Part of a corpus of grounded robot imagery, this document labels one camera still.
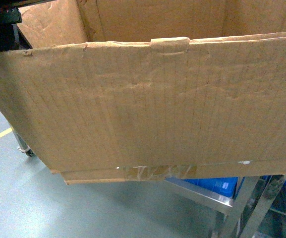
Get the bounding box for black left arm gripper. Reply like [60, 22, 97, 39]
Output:
[0, 0, 45, 52]

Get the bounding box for large cardboard box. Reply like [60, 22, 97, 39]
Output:
[0, 0, 286, 183]

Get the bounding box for stainless steel shelf rack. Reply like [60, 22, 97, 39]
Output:
[11, 158, 286, 238]

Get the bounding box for blue plastic bin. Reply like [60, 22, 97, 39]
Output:
[184, 177, 238, 198]

